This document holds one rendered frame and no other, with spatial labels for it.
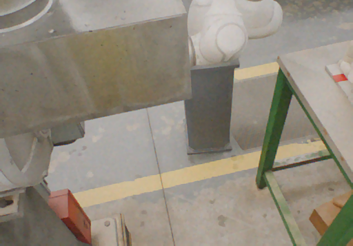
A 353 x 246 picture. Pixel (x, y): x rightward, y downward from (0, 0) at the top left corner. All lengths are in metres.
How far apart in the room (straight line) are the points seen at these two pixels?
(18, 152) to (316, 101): 0.85
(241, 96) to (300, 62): 1.15
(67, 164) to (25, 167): 1.56
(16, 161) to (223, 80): 1.17
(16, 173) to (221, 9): 0.59
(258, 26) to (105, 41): 1.13
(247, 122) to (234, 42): 1.43
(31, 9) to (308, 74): 0.96
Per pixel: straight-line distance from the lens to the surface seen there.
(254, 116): 2.26
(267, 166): 1.75
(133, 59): 0.42
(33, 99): 0.46
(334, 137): 1.06
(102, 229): 1.62
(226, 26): 0.83
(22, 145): 0.64
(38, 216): 1.11
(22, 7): 0.42
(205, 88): 1.65
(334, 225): 1.23
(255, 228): 1.89
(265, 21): 1.47
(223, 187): 1.97
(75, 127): 1.04
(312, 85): 1.19
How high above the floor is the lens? 1.75
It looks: 50 degrees down
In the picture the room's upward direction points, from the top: 6 degrees counter-clockwise
